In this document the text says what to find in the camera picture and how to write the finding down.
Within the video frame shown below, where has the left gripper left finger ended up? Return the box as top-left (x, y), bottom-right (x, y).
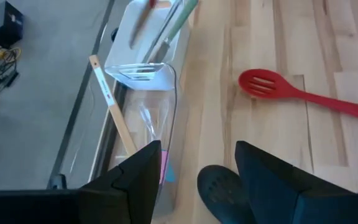
top-left (0, 139), bottom-right (162, 224)

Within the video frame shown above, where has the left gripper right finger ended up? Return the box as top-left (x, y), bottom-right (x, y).
top-left (234, 140), bottom-right (358, 224)

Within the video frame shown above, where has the blue mini spatula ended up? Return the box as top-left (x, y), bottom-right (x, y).
top-left (165, 162), bottom-right (177, 184)

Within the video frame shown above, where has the pink mini spatula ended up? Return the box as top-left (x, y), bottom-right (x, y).
top-left (158, 149), bottom-right (169, 185)

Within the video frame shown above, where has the black spoon with handle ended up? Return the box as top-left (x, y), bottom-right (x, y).
top-left (196, 164), bottom-right (256, 224)

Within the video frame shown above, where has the grey scraper with wooden handle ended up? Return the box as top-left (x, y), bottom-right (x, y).
top-left (88, 55), bottom-right (138, 156)

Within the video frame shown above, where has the silver knife with grey handle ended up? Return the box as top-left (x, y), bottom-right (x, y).
top-left (149, 0), bottom-right (185, 58)

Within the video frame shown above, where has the teal-handled knife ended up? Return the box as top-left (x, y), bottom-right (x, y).
top-left (143, 0), bottom-right (200, 65)

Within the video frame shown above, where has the clear acrylic bin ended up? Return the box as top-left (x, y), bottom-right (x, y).
top-left (106, 63), bottom-right (180, 218)

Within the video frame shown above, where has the red slotted spoon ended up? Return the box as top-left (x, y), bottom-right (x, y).
top-left (237, 68), bottom-right (358, 123)

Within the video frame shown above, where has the white plastic bin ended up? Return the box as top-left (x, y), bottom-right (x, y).
top-left (104, 0), bottom-right (182, 91)

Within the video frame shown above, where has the black equipment box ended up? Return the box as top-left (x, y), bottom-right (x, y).
top-left (0, 1), bottom-right (25, 49)

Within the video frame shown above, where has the black aluminium rig frame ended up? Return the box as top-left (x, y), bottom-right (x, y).
top-left (46, 0), bottom-right (127, 190)

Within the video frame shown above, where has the yellow coiled floor cable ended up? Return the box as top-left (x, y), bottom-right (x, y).
top-left (0, 45), bottom-right (22, 62)

